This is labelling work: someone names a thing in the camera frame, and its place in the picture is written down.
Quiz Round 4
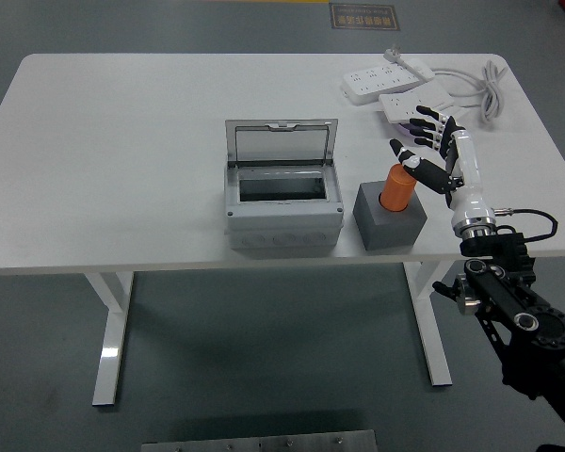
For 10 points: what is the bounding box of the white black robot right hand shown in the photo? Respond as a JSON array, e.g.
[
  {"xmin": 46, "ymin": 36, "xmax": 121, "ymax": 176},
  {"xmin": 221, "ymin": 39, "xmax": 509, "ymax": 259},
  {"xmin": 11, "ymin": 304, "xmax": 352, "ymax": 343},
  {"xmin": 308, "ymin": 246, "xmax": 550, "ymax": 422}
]
[{"xmin": 388, "ymin": 105, "xmax": 496, "ymax": 228}]

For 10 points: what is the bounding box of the orange cylindrical battery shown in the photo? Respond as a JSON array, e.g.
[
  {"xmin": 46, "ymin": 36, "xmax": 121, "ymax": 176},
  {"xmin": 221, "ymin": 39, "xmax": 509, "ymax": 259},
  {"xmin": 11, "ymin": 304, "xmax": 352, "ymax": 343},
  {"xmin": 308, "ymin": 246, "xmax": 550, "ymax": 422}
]
[{"xmin": 379, "ymin": 164, "xmax": 418, "ymax": 212}]

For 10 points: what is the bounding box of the transparent hinged box lid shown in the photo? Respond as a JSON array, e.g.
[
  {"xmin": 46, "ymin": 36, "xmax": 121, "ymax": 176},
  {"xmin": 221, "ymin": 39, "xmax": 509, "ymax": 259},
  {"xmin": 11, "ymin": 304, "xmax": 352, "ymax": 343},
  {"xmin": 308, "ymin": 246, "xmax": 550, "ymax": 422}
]
[{"xmin": 224, "ymin": 118, "xmax": 339, "ymax": 167}]

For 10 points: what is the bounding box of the grey block with round hole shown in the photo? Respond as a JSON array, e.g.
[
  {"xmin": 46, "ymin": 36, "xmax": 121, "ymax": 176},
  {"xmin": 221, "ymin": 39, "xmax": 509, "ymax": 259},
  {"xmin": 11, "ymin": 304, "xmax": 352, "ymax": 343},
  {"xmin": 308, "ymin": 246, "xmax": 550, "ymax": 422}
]
[{"xmin": 352, "ymin": 179, "xmax": 428, "ymax": 251}]

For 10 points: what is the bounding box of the long white power strip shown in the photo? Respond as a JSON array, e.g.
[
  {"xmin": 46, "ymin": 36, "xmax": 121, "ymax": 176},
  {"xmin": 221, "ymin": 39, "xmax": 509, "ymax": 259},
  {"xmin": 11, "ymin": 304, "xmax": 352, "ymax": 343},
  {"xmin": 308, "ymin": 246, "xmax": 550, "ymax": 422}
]
[{"xmin": 341, "ymin": 64, "xmax": 429, "ymax": 105}]

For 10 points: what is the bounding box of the white three-prong plug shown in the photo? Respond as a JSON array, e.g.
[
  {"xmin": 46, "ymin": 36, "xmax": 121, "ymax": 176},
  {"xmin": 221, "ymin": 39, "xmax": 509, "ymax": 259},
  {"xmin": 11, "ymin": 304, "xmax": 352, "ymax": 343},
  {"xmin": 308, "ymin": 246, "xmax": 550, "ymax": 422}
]
[{"xmin": 382, "ymin": 43, "xmax": 409, "ymax": 65}]

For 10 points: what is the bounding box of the dark floor sign yellow text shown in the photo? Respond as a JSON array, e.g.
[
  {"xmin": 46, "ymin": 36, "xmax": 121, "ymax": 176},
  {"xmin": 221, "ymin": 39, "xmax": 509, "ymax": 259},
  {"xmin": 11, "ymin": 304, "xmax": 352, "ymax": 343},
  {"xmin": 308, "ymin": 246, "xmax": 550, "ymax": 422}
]
[{"xmin": 329, "ymin": 2, "xmax": 401, "ymax": 32}]

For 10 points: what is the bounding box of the white table leg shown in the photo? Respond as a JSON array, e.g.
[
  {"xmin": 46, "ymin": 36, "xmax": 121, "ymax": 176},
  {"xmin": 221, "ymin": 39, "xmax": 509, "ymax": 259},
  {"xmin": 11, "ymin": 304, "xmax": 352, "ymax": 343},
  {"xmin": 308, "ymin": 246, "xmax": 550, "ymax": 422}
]
[
  {"xmin": 402, "ymin": 261, "xmax": 454, "ymax": 388},
  {"xmin": 84, "ymin": 271, "xmax": 136, "ymax": 407}
]

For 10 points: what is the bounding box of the white switch panel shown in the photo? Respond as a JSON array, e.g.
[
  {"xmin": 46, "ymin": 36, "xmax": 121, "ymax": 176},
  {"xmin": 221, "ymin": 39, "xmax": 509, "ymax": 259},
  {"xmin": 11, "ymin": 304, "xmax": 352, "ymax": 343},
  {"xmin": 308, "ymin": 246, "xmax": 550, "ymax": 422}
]
[{"xmin": 444, "ymin": 104, "xmax": 470, "ymax": 128}]

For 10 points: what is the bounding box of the white power cord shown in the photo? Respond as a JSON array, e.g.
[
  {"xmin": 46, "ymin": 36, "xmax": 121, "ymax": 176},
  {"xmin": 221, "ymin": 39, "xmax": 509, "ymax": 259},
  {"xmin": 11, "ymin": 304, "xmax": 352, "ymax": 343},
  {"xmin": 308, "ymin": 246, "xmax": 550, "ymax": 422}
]
[{"xmin": 402, "ymin": 56, "xmax": 509, "ymax": 127}]

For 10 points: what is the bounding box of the white wall socket panel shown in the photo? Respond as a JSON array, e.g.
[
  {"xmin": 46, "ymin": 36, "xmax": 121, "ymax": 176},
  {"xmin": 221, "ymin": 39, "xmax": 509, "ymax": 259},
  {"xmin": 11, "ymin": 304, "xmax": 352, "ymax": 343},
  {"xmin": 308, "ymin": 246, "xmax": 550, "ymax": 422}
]
[{"xmin": 378, "ymin": 80, "xmax": 456, "ymax": 124}]

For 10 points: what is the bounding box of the grey plastic enclosure box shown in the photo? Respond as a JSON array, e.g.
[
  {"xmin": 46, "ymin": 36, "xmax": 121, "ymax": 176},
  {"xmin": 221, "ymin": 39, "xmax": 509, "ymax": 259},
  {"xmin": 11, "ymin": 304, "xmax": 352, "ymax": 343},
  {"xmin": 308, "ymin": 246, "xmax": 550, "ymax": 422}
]
[{"xmin": 223, "ymin": 162, "xmax": 346, "ymax": 250}]

